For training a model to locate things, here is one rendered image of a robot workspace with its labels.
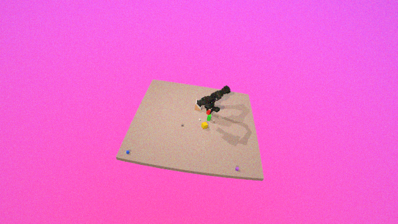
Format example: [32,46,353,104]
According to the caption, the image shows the yellow block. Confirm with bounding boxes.
[201,122,208,129]

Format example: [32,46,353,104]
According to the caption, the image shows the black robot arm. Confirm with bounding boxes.
[197,85,230,109]

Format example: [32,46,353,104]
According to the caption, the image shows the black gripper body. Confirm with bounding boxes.
[201,100,220,112]

